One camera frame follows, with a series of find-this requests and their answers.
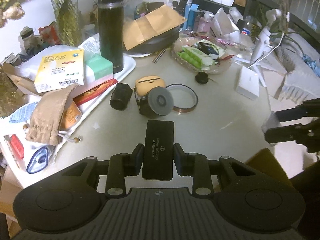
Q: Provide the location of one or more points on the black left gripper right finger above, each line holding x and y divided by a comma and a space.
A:
194, 165

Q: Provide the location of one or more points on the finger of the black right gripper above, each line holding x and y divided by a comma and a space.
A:
308, 108
307, 135

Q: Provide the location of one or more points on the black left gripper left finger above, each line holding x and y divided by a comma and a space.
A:
120, 166

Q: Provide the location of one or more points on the black rectangular case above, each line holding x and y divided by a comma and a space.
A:
158, 150

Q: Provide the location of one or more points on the black grey round device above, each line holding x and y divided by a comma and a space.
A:
155, 103

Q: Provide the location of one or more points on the amber tape roll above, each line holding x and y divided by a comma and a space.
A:
185, 99

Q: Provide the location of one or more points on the white flat box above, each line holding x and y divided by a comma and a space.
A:
248, 83

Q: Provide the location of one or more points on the orange snack packet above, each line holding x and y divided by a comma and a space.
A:
71, 115

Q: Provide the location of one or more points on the black cylindrical adapter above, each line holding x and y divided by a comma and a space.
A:
121, 96

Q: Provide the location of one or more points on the red flat packet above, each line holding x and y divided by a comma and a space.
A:
94, 92

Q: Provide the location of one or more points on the yellow earbud case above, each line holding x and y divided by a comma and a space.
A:
147, 83

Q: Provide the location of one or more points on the black knob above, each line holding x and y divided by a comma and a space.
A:
202, 78

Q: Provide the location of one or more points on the white plastic tray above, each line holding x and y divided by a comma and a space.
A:
18, 122

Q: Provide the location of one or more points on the green tissue pack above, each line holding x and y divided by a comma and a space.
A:
97, 67

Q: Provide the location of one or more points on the white phone gimbal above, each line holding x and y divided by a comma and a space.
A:
283, 15

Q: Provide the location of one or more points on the red lighter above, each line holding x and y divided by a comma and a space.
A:
16, 146

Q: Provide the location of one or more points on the green wet wipe pack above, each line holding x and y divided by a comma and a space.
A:
196, 57

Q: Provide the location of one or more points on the glass snack dish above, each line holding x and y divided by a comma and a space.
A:
221, 55

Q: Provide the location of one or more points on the yellow white medicine box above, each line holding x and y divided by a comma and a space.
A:
60, 70

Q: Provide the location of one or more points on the white plastic bag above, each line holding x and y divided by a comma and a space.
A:
224, 28

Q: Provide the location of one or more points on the glass vase with stems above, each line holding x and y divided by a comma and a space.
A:
12, 98

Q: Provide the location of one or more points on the black zip case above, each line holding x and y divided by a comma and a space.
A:
156, 43

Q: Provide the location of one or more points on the brown paper envelope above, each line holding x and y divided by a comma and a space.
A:
153, 24

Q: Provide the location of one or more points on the black thermos bottle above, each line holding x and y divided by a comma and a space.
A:
110, 28

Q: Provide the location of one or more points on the beige drawstring pouch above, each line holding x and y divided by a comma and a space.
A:
46, 117

